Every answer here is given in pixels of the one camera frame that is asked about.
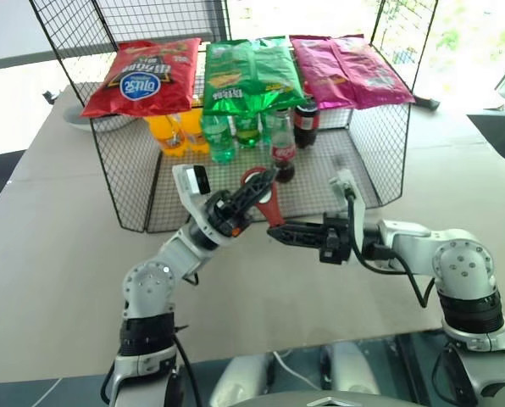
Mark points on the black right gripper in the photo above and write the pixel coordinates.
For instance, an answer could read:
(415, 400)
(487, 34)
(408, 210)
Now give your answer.
(335, 243)

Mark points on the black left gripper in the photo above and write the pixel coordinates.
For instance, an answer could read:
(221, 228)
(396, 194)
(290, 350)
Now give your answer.
(228, 212)

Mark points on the red bottle opener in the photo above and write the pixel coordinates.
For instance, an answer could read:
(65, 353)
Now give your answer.
(272, 214)

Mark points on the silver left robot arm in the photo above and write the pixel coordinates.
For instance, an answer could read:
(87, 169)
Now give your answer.
(151, 284)

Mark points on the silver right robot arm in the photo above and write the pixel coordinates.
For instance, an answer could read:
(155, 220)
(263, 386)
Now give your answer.
(460, 263)

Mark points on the glass cola bottle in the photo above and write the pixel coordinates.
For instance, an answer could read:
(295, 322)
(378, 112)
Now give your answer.
(283, 150)

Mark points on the green soda plastic bottle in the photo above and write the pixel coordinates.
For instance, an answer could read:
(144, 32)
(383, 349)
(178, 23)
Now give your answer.
(220, 140)
(247, 133)
(268, 125)

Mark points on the dark cola plastic bottle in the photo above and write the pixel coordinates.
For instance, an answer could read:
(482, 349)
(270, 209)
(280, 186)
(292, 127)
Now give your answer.
(306, 125)

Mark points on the orange soda plastic bottle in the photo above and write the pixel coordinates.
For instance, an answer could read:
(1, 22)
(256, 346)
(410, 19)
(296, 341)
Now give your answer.
(165, 135)
(195, 135)

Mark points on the green chip bag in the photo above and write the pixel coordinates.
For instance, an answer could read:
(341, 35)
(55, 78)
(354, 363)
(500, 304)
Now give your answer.
(248, 76)

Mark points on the silver rounded shell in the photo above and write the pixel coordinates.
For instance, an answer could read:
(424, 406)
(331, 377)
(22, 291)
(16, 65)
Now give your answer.
(350, 369)
(244, 379)

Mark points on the magenta chip bag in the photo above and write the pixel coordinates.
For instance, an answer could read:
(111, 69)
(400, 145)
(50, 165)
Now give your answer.
(350, 72)

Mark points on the red chip bag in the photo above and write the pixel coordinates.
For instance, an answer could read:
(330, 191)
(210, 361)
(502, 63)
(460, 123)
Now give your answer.
(146, 80)

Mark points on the silver robot torso plate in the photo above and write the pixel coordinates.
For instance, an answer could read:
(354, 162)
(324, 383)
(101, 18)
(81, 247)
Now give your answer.
(329, 401)

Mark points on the flat black bar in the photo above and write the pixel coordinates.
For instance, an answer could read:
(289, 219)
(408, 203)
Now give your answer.
(427, 103)

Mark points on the white plate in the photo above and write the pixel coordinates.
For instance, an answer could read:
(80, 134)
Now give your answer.
(76, 118)

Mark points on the dark side table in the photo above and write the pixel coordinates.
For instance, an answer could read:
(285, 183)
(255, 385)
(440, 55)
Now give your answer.
(500, 135)

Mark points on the small black clamp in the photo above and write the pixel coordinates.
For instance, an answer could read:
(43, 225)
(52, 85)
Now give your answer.
(49, 96)

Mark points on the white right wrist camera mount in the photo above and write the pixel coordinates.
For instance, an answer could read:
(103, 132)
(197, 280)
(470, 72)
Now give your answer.
(356, 207)

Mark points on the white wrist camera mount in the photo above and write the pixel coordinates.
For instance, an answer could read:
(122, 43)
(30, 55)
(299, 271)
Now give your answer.
(356, 207)
(187, 186)

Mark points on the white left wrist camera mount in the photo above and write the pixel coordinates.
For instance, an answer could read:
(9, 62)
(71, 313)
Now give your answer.
(187, 186)

